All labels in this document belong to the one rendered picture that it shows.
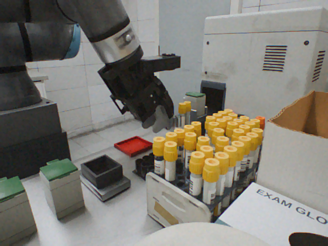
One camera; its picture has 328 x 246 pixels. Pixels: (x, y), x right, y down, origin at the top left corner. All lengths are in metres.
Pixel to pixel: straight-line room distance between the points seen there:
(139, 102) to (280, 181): 0.25
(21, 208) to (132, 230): 0.14
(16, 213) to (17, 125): 0.32
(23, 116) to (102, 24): 0.35
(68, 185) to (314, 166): 0.30
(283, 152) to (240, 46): 0.37
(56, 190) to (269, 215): 0.26
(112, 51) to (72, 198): 0.23
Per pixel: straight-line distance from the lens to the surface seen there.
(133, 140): 0.53
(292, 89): 0.54
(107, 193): 0.35
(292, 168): 0.26
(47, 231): 0.34
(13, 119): 0.60
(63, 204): 0.34
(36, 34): 0.64
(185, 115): 0.45
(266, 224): 0.24
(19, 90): 0.63
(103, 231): 0.31
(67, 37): 0.65
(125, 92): 0.39
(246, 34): 0.58
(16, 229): 0.33
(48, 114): 0.62
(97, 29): 0.34
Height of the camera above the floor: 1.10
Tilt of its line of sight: 20 degrees down
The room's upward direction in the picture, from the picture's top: straight up
